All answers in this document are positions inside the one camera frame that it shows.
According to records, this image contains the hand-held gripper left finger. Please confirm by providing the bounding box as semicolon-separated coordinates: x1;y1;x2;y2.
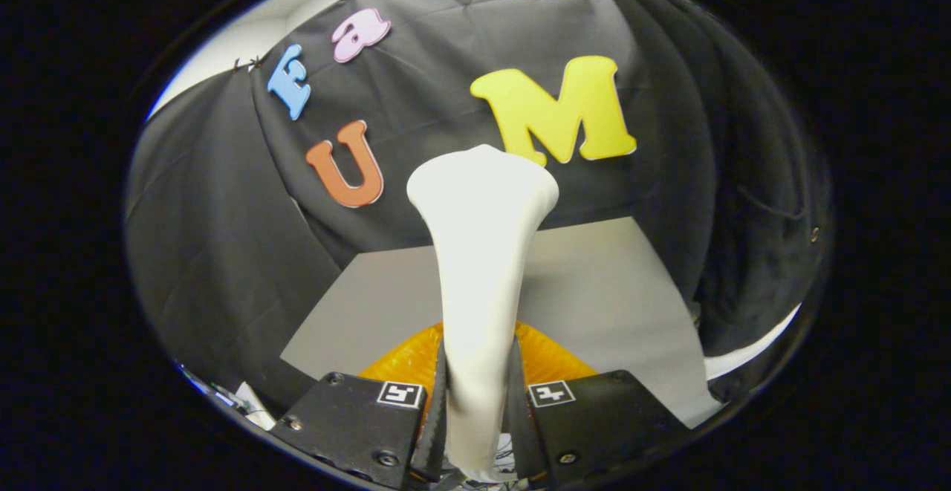
269;320;450;490

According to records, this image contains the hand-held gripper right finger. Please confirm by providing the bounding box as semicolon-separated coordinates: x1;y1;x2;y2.
507;320;692;490

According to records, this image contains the grey table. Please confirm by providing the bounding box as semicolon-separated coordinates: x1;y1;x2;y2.
280;216;721;429

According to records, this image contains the black backdrop cloth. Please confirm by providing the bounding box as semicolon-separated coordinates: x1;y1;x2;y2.
123;0;714;417

